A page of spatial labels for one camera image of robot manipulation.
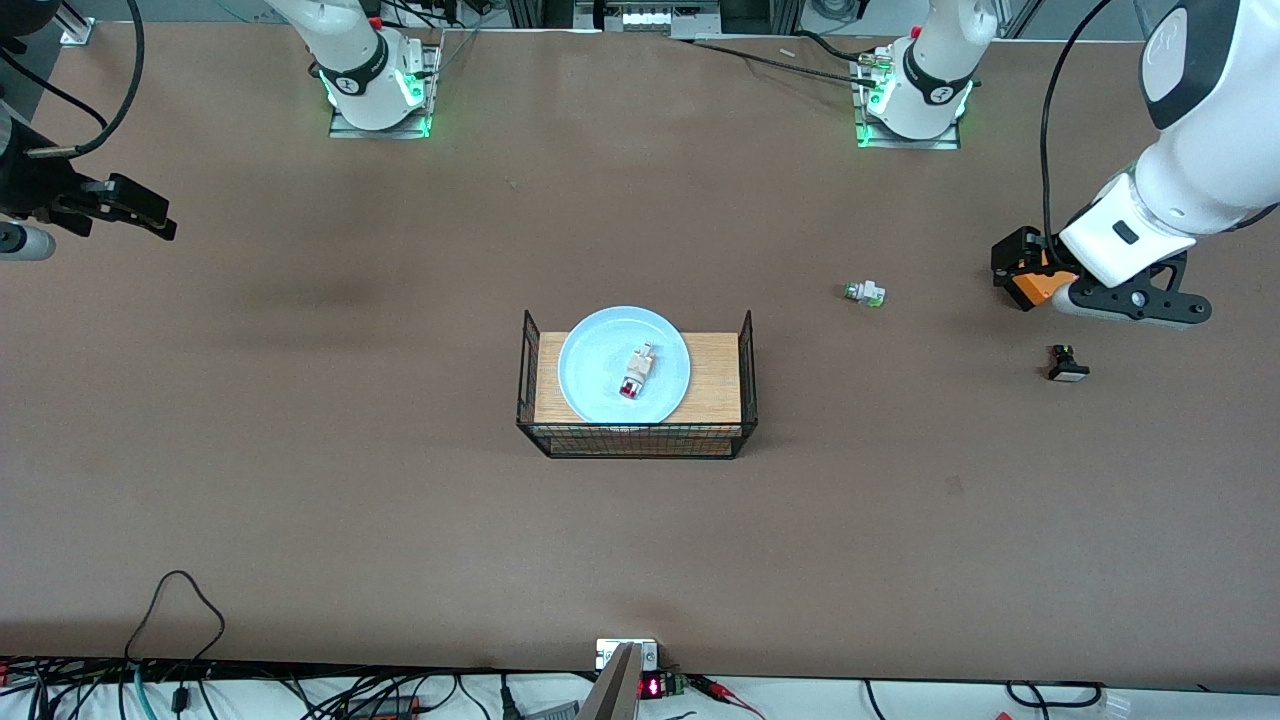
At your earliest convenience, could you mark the red push button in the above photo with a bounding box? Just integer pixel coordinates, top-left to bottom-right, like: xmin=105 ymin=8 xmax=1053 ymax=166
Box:
xmin=618 ymin=341 xmax=660 ymax=402

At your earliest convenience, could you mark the light blue plate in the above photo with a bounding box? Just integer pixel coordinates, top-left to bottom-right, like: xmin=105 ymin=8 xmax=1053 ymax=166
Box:
xmin=557 ymin=305 xmax=693 ymax=426

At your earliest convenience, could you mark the orange button box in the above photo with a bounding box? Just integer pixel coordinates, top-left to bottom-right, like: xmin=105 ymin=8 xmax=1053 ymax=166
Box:
xmin=1003 ymin=250 xmax=1081 ymax=313

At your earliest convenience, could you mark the aluminium extrusion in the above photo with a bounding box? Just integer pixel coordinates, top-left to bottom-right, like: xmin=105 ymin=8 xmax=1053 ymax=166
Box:
xmin=58 ymin=0 xmax=98 ymax=47

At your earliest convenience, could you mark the red probe lead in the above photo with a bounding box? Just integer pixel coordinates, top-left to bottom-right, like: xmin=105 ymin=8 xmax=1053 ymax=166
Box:
xmin=688 ymin=675 xmax=769 ymax=720

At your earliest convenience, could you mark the black power adapter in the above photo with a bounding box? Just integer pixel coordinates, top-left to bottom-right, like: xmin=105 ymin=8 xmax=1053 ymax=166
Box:
xmin=343 ymin=694 xmax=423 ymax=720

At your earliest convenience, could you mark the grey metal bar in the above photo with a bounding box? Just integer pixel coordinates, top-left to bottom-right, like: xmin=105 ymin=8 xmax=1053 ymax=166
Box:
xmin=577 ymin=642 xmax=642 ymax=720

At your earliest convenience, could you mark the black wire shelf wooden top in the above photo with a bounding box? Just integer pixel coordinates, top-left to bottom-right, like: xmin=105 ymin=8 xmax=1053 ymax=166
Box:
xmin=516 ymin=309 xmax=759 ymax=461

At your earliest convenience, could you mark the thin black looped cable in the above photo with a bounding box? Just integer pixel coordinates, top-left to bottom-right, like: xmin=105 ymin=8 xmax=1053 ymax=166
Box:
xmin=124 ymin=570 xmax=227 ymax=693

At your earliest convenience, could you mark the aluminium frame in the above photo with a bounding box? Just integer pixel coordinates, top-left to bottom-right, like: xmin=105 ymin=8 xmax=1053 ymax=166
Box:
xmin=573 ymin=0 xmax=723 ymax=33

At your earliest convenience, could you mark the white bracket plate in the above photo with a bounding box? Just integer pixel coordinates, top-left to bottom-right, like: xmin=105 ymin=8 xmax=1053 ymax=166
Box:
xmin=595 ymin=638 xmax=660 ymax=672

